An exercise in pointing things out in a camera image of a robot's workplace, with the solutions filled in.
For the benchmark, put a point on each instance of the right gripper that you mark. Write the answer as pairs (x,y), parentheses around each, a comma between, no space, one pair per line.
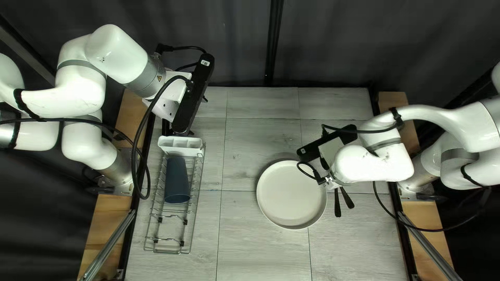
(331,150)

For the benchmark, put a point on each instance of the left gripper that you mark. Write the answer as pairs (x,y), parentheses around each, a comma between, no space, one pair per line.
(172,95)

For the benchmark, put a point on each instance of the pale plate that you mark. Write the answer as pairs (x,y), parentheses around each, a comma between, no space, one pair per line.
(289,195)

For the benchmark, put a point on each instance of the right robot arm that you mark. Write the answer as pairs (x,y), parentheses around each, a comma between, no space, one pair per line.
(449,125)

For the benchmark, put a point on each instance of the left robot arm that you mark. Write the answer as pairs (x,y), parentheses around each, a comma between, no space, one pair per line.
(97,50)

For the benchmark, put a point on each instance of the dark blue cup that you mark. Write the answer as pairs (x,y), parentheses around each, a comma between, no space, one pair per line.
(177,179)

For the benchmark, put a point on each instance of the white cutlery holder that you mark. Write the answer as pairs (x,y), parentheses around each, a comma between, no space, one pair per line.
(183,152)

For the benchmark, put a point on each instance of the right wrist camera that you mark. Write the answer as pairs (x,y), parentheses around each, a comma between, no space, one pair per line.
(312,148)

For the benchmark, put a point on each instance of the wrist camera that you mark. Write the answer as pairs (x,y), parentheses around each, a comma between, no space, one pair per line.
(193,93)
(312,148)

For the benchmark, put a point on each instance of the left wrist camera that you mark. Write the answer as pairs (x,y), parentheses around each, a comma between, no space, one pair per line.
(193,93)

